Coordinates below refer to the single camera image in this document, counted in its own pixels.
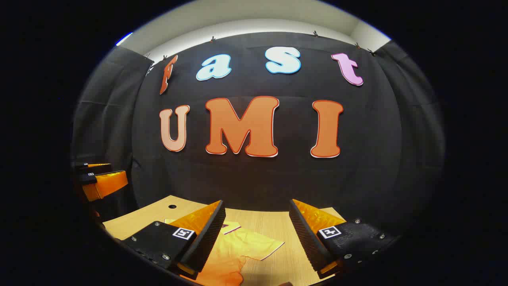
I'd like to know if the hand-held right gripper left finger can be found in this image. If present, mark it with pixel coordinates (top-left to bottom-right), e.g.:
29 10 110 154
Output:
119 200 227 280

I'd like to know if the orange T-shirt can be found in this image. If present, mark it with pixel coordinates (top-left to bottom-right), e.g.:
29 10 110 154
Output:
164 218 285 286

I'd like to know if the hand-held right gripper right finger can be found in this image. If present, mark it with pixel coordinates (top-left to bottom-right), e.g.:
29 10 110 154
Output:
289 199 401 278

